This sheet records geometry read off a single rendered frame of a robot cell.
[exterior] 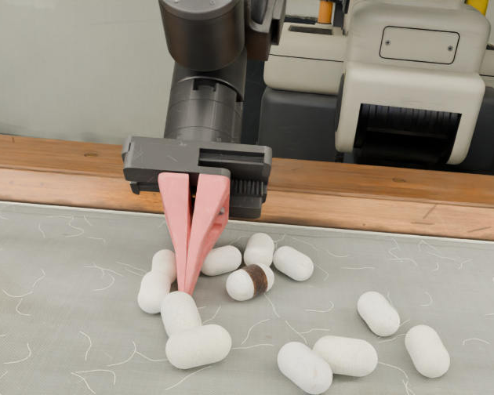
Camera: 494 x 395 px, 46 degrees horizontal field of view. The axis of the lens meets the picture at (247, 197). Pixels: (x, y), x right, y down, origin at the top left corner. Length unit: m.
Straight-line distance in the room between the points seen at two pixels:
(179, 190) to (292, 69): 0.91
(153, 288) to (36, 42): 2.37
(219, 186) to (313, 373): 0.13
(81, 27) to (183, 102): 2.19
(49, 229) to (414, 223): 0.31
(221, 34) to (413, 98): 0.63
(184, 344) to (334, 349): 0.08
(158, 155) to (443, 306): 0.22
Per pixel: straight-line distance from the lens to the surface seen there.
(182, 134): 0.41
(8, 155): 0.60
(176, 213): 0.38
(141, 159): 0.39
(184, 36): 0.40
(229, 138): 0.41
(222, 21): 0.39
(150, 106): 2.57
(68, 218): 0.52
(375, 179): 0.58
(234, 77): 0.44
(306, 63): 1.27
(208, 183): 0.38
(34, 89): 2.75
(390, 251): 0.50
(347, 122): 1.00
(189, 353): 0.33
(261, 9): 0.48
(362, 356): 0.34
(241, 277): 0.39
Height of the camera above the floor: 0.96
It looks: 23 degrees down
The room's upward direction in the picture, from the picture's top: 5 degrees clockwise
